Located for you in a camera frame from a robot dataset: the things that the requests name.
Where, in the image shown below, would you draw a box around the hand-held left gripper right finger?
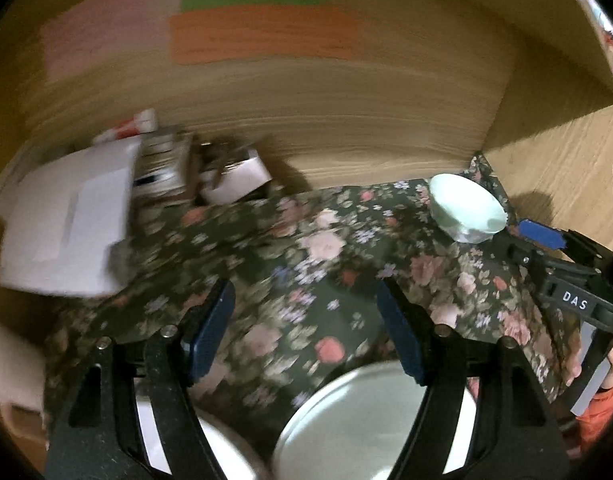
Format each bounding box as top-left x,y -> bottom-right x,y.
375,277 -> 572,480

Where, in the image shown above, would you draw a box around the dark floral cloth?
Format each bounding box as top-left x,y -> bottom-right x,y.
41,152 -> 585,461

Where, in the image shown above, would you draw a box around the small white box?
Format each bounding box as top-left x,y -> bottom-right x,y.
196,147 -> 273,206

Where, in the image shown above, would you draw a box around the stack of white papers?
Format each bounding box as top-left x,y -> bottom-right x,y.
0,137 -> 142,296

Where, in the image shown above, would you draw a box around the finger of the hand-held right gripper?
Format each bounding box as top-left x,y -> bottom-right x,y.
489,234 -> 556,292
518,218 -> 613,277

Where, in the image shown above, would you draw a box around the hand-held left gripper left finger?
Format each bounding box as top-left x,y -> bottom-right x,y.
45,277 -> 237,480

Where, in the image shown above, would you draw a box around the light green bowl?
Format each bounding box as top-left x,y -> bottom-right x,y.
429,173 -> 508,245

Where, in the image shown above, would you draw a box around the silver packets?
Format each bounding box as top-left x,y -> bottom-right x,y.
134,127 -> 194,198

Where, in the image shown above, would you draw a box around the orange sticky note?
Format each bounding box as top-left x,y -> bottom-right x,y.
169,6 -> 362,67

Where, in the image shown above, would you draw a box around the large white plate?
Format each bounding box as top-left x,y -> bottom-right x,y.
271,360 -> 480,480

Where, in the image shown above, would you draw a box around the person's right forearm orange sleeve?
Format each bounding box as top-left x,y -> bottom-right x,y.
577,370 -> 613,456

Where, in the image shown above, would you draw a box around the beige jug with handle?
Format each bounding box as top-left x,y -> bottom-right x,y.
0,317 -> 47,411

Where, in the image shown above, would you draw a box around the pink sticky note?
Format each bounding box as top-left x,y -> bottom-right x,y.
39,0 -> 180,86

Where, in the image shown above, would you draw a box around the red and white tube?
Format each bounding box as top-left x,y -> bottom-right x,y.
94,109 -> 157,143

